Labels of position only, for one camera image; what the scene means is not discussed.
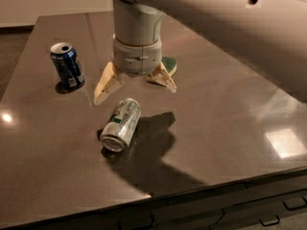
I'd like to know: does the black drawer handle right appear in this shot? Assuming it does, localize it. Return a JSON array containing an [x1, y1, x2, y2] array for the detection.
[[282, 196, 307, 211]]

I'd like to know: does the black drawer handle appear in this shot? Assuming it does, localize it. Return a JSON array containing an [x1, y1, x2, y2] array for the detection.
[[282, 196, 307, 211], [259, 215, 280, 227], [117, 213, 155, 230]]

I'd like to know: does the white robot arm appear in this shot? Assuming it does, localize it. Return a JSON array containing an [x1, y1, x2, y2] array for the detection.
[[126, 0, 307, 103]]

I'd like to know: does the black drawer handle left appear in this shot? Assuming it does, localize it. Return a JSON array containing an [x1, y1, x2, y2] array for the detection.
[[117, 213, 155, 230]]

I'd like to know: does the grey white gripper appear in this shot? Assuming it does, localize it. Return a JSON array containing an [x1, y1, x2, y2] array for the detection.
[[94, 39, 177, 105]]

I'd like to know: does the blue soda can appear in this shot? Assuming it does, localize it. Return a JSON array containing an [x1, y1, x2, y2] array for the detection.
[[50, 42, 84, 90]]

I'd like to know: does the black drawer handle lower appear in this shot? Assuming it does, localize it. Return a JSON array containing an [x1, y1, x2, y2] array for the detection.
[[259, 215, 280, 227]]

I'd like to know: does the white green 7up can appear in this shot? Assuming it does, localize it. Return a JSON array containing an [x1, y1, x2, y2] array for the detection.
[[100, 98, 141, 152]]

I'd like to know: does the green yellow sponge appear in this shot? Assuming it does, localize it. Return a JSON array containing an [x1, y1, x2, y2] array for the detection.
[[161, 57, 177, 77]]

